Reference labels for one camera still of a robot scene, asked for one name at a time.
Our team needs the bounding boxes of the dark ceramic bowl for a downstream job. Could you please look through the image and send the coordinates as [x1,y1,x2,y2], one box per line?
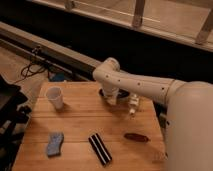
[99,89,130,99]

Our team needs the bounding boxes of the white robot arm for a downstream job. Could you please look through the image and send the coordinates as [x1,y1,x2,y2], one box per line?
[93,58,213,171]

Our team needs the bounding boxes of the brown oblong object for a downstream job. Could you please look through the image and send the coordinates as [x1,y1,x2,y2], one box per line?
[124,133,150,142]

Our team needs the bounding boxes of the white paper cup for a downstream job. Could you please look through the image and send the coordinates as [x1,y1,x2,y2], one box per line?
[45,86,63,110]

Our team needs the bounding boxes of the black white striped eraser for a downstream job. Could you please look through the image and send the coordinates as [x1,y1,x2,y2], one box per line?
[88,133,112,166]

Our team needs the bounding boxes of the blue sponge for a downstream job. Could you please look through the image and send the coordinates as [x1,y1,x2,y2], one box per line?
[46,132,64,157]

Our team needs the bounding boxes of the black chair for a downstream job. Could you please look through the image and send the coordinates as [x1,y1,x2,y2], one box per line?
[0,75,31,166]

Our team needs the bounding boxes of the black cable on floor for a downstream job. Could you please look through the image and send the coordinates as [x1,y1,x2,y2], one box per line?
[13,46,54,84]

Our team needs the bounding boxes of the metal railing frame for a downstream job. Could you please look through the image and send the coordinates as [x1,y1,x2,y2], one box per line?
[29,0,213,52]

